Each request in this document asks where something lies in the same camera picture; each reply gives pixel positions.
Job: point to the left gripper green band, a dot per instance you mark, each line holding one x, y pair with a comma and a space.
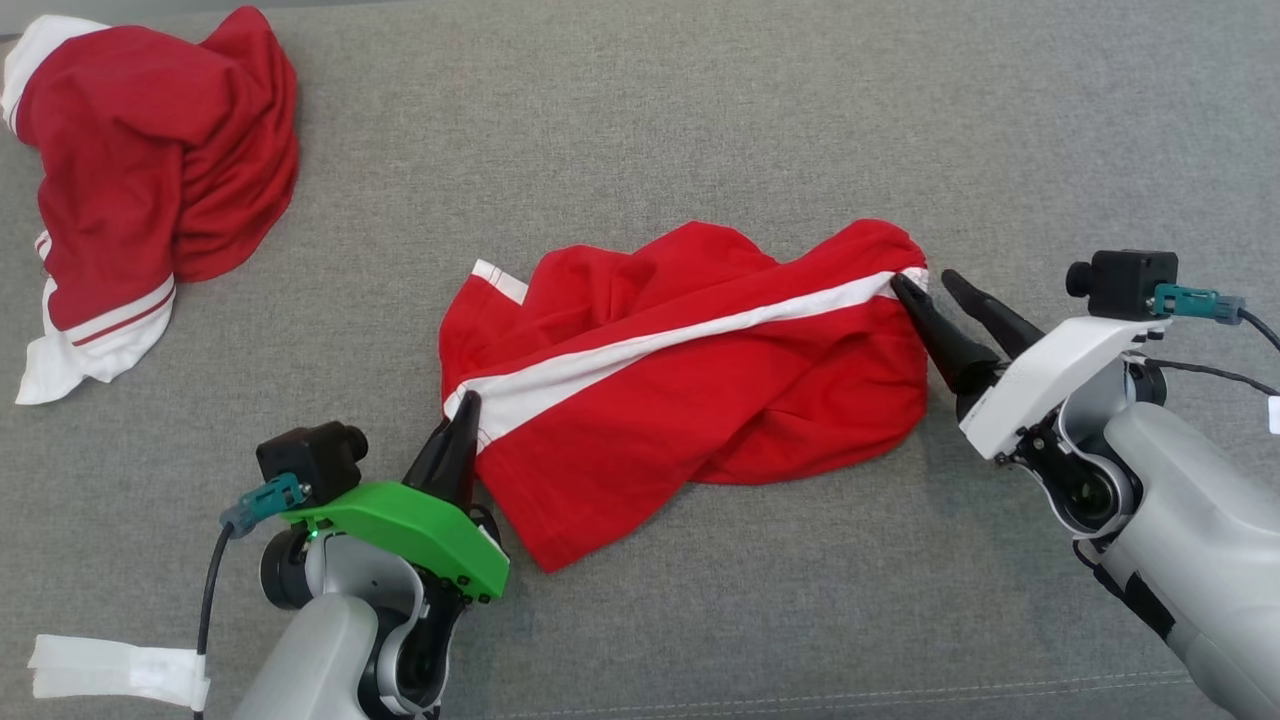
420, 530

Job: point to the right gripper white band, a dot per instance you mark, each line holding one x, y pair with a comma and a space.
1050, 370

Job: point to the red shorts white stripe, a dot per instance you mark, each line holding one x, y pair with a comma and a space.
700, 400

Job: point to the red white jersey shirt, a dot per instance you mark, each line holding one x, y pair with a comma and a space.
150, 150

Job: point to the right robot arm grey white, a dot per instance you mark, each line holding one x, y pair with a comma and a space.
1200, 520

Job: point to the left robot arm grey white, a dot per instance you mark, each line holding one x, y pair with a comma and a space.
320, 640

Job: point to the white tape tag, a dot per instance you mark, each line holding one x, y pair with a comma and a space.
110, 670

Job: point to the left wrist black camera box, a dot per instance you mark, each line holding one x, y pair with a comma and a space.
305, 460

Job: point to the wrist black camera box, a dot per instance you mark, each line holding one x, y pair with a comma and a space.
1125, 282
305, 460

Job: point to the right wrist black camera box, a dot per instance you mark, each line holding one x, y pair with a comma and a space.
1125, 282

